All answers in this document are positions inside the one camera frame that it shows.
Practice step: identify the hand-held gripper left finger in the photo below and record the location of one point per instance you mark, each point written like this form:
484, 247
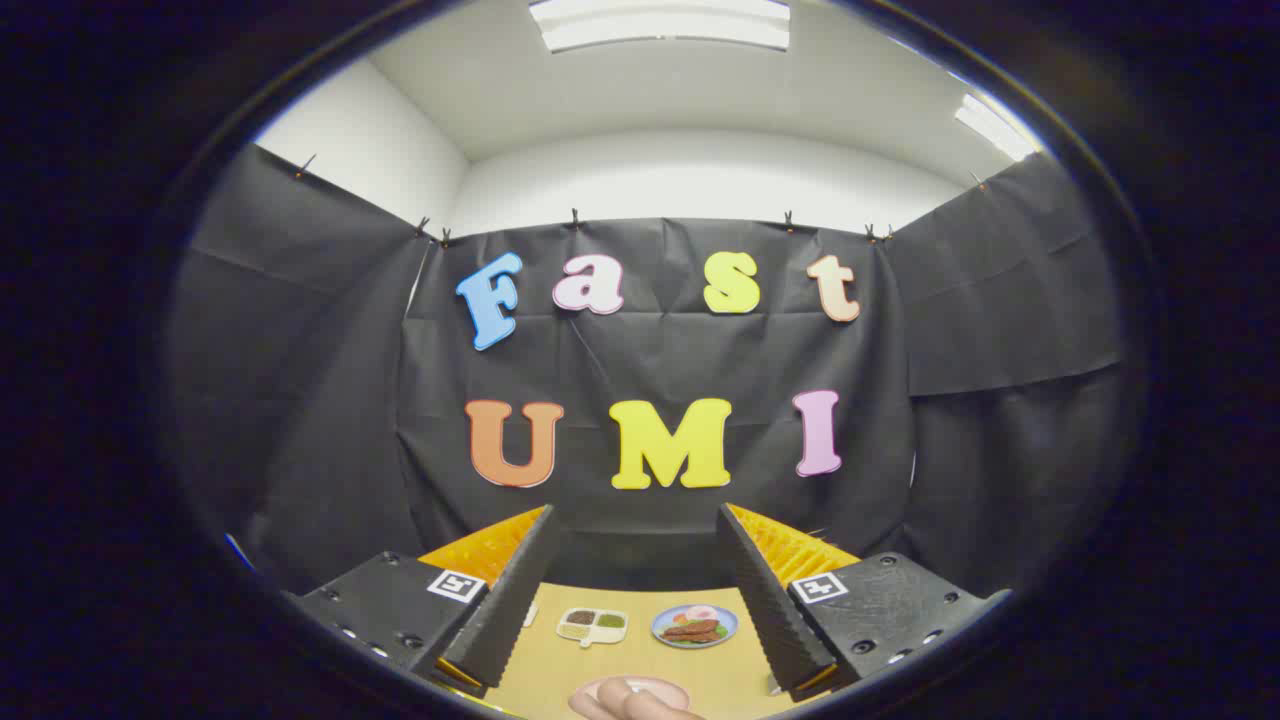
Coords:
505, 620

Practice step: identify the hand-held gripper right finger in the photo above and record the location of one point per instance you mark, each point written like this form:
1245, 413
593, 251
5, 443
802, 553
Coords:
770, 610

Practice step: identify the blue food plate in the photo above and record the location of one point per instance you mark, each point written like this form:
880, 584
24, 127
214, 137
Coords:
725, 615

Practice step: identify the white divided grain tray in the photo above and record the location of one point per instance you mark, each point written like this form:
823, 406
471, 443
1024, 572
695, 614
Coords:
590, 629

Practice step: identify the pink round plate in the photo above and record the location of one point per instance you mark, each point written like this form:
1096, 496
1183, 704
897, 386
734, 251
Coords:
672, 690

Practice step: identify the black backdrop cloth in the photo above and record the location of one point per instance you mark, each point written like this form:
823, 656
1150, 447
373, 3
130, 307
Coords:
650, 360

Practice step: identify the ceiling light panel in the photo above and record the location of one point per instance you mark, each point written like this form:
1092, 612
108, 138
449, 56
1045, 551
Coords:
995, 128
660, 25

